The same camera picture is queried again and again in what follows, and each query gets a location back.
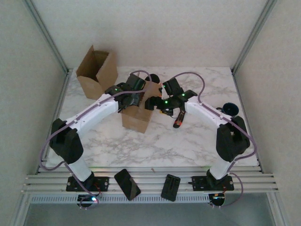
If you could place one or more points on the orange and black utility knife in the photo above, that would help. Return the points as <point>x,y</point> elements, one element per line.
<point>179,122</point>

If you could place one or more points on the narrow brown cardboard box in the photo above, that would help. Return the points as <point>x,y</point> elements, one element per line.
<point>136,120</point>

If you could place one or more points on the black round container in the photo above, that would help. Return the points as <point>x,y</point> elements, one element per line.
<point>154,77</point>

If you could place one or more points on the wide brown cardboard box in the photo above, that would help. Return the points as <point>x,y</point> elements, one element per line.
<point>105,77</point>

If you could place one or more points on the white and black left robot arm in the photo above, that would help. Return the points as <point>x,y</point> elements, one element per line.
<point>94,110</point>

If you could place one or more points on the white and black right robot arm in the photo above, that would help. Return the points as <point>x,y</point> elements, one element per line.
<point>207,111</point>

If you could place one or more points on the dark blue mug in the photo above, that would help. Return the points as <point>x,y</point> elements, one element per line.
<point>231,108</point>

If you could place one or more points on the black smartphone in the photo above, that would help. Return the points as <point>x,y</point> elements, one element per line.
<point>127,184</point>

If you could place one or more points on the black phone holder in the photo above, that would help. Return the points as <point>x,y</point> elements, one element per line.
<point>171,188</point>

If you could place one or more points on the controller board with LED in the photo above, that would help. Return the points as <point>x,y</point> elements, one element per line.
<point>90,200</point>
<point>217,200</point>

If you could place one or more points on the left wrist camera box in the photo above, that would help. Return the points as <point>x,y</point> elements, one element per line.
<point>136,82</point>

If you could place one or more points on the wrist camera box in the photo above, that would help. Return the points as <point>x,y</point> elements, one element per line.
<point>136,82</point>
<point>173,87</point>

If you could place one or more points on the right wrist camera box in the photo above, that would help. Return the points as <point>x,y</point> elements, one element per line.
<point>173,87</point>

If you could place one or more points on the aluminium right side rail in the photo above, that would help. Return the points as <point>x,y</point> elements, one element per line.
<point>240,94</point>

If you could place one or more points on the aluminium rail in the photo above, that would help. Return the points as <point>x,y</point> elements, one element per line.
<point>57,110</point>
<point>240,94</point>

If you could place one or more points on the aluminium left side rail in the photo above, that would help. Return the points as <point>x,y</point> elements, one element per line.
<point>57,110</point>

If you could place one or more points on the aluminium mounting rail beam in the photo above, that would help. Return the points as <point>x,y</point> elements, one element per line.
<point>150,181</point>

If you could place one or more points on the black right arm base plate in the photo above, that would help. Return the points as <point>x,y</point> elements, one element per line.
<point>200,183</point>

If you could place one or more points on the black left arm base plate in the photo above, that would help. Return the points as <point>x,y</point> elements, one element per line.
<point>101,183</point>

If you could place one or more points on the aluminium left frame post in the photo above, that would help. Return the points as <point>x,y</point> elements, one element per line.
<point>47,35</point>

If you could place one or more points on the aluminium frame post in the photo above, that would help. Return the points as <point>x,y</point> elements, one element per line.
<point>47,35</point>
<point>254,35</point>

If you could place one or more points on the aluminium right frame post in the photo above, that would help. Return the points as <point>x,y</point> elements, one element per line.
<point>254,35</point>

